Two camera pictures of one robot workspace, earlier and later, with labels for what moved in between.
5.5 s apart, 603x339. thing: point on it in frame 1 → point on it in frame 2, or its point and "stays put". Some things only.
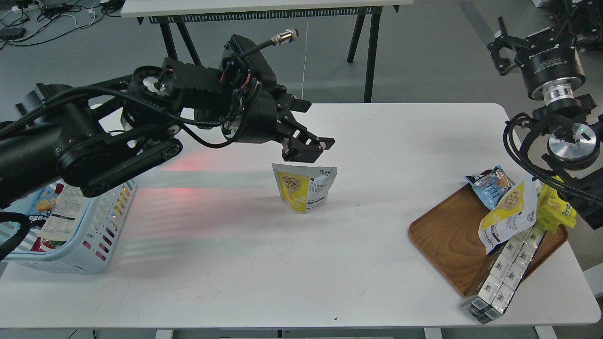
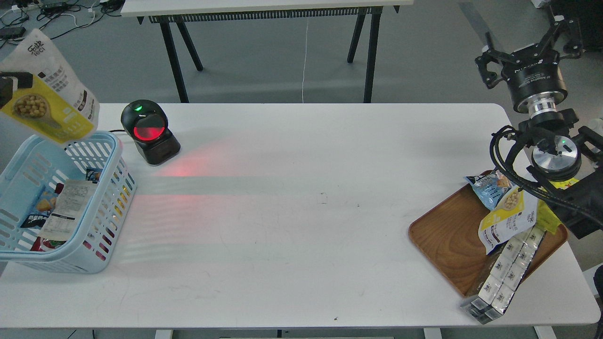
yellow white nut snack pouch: [303, 188] → [60, 106]
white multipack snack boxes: [496, 291] stays put
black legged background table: [166, 12] stays put
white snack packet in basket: [65, 217] stays put
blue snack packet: [490, 187] stays put
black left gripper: [254, 120] → [25, 80]
